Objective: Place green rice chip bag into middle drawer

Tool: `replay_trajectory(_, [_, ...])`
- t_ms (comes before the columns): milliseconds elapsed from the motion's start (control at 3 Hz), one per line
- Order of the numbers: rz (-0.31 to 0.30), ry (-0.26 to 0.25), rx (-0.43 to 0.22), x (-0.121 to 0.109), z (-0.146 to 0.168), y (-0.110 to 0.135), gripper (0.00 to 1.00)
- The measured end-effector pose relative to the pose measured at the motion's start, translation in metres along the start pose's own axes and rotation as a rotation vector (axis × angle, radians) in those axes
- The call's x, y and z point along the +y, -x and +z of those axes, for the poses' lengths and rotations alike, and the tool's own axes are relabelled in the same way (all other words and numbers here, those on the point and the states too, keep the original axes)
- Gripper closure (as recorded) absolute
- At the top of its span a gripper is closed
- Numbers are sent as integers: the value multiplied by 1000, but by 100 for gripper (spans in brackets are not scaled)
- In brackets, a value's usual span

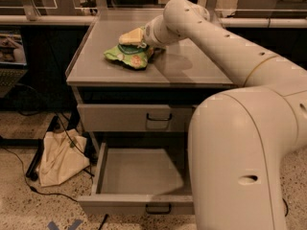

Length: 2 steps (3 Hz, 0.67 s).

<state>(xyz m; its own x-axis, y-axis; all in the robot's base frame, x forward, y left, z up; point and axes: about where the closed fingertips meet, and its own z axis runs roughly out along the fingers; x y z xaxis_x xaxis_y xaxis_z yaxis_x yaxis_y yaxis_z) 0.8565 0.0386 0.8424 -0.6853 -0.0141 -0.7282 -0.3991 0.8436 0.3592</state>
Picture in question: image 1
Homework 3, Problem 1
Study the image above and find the beige cloth tote bag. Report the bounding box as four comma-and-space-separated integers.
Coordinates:
38, 129, 89, 187

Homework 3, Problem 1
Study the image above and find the grey drawer cabinet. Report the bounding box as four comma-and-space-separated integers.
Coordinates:
64, 9, 239, 217

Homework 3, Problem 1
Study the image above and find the closed upper grey drawer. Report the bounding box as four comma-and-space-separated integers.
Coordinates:
78, 103, 194, 132

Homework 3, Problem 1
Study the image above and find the black upper drawer handle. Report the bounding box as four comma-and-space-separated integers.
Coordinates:
146, 113, 173, 122

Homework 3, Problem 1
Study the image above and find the black floor cable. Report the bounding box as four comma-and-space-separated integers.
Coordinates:
281, 197, 290, 218
0, 110, 96, 203

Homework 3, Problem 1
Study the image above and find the black floor cable left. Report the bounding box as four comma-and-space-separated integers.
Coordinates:
0, 110, 96, 203

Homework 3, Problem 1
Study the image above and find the open lower grey drawer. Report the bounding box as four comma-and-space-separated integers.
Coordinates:
79, 144, 194, 215

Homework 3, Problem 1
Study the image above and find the black floor cable right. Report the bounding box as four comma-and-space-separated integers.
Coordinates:
281, 197, 290, 218

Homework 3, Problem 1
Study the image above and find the white horizontal rail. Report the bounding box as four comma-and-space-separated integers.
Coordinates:
0, 15, 307, 29

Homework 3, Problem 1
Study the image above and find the black lower drawer handle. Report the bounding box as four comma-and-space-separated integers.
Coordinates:
145, 204, 172, 215

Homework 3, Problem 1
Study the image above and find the laptop computer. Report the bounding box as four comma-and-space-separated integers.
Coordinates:
0, 27, 28, 98

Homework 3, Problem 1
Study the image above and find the black drawer handle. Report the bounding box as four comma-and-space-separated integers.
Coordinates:
146, 113, 173, 122
145, 204, 172, 215

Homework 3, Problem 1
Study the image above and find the green rice chip bag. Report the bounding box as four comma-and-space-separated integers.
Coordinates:
104, 39, 154, 70

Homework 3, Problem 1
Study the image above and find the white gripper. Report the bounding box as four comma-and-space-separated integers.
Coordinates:
119, 15, 179, 48

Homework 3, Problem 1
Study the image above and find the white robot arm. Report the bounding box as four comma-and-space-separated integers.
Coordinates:
119, 0, 307, 230

